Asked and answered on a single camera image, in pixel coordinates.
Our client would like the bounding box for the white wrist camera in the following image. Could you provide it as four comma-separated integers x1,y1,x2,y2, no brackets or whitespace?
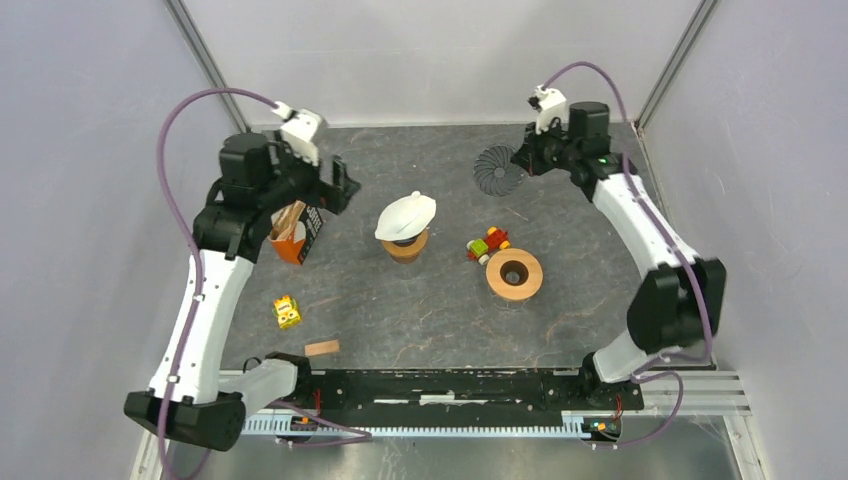
528,85,568,134
272,101,327,167

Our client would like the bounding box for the red toy brick car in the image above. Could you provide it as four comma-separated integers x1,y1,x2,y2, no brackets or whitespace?
466,226,511,265

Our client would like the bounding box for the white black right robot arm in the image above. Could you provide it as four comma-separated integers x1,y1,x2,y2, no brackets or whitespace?
511,93,727,408

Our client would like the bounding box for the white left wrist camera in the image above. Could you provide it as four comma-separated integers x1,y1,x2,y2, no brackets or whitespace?
272,101,327,167

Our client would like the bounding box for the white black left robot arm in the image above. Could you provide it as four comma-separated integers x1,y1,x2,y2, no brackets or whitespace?
124,133,361,452

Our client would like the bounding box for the white paper coffee filter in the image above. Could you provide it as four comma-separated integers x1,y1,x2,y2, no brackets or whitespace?
375,191,437,242

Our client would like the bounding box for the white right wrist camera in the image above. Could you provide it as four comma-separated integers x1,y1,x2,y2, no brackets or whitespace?
528,85,568,134

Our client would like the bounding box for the small wooden rectangular block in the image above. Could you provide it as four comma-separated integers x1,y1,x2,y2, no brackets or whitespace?
304,339,341,357

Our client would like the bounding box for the wooden ring dripper stand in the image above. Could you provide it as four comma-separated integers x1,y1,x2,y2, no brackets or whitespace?
381,228,429,264

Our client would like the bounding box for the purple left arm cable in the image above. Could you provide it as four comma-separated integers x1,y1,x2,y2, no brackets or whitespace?
155,87,374,480

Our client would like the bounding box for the yellow green toy cube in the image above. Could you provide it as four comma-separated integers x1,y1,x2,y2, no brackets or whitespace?
273,295,302,330

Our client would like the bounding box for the wooden ring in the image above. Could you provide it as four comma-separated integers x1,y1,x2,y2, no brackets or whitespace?
485,247,545,303

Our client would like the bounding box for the grey ribbed coffee dripper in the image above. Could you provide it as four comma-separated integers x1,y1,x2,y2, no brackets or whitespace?
472,145,523,197

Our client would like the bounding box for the orange black coffee filter box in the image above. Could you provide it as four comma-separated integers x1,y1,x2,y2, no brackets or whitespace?
268,201,324,265

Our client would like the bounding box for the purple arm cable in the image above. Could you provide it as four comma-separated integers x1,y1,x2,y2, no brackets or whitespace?
541,60,715,452
155,87,374,480

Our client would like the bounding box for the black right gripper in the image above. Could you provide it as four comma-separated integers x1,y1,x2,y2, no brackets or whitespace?
511,118,579,179

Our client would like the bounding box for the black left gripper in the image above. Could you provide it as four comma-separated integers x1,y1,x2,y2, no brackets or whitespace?
257,130,360,214

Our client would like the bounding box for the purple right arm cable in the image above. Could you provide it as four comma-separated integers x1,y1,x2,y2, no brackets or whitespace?
541,60,715,452

